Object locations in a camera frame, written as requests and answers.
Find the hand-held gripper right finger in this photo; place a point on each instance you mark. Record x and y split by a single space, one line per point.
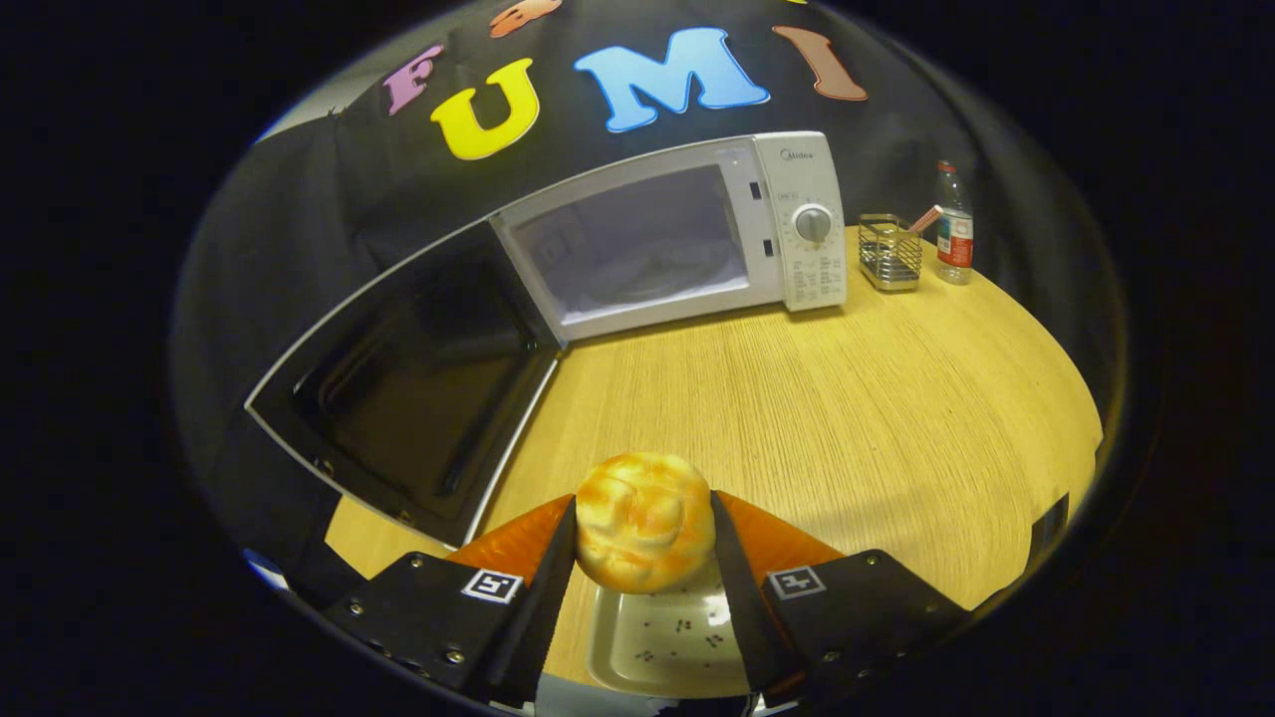
739 597

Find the golden bread bun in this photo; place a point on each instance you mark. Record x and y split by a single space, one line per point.
642 523

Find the clear plastic water bottle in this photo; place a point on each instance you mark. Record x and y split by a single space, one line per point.
954 239

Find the pale rectangular tray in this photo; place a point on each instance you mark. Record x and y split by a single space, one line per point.
657 642

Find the pink stick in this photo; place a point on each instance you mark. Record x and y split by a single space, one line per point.
926 218

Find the white microwave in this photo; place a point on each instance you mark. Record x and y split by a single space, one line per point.
797 179

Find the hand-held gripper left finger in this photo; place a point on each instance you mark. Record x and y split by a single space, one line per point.
548 607

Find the black backdrop cloth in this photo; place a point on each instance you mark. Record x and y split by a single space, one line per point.
279 219

